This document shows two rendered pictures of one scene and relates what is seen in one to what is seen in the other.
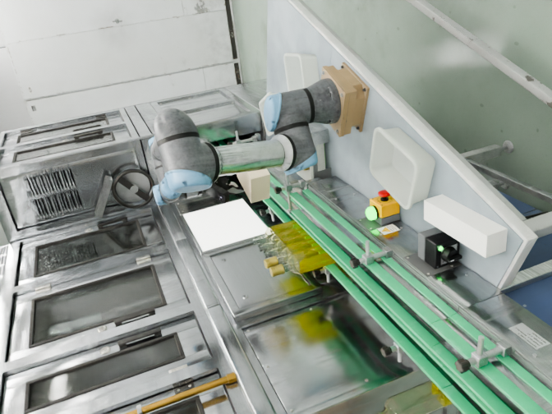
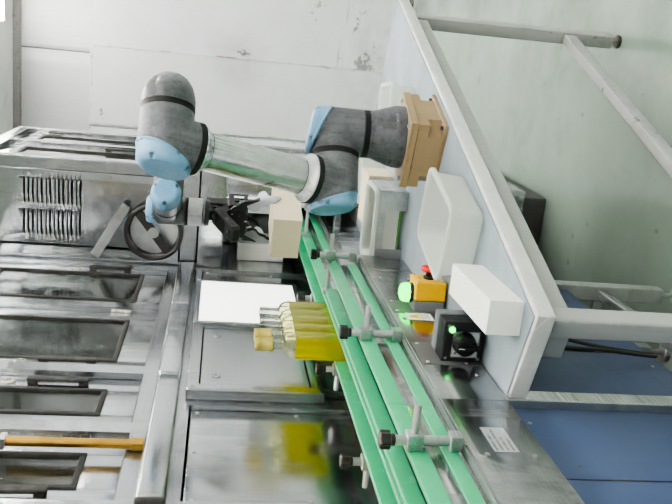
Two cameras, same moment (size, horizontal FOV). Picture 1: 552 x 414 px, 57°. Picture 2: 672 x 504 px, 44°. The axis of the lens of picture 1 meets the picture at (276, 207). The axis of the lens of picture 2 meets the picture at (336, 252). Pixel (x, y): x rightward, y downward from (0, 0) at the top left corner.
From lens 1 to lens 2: 62 cm
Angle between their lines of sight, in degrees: 15
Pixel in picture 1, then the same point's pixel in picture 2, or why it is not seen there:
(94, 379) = not seen: outside the picture
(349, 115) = (416, 158)
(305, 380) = (231, 478)
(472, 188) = (506, 250)
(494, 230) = (505, 299)
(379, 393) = not seen: outside the picture
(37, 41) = (131, 52)
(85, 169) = (100, 187)
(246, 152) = (251, 152)
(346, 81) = (423, 113)
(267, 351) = (205, 438)
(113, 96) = not seen: hidden behind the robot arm
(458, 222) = (473, 287)
